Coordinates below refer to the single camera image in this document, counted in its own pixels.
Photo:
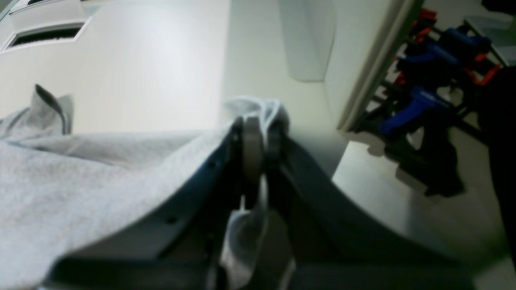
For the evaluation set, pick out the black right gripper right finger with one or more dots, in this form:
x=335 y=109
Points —
x=338 y=246

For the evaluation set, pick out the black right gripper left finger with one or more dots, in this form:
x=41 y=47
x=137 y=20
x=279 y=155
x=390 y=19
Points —
x=178 y=245

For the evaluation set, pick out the grey t-shirt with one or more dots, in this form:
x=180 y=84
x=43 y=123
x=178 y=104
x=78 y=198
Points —
x=60 y=192

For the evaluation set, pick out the rack of blue clamps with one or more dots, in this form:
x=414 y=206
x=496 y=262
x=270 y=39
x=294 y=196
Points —
x=441 y=74

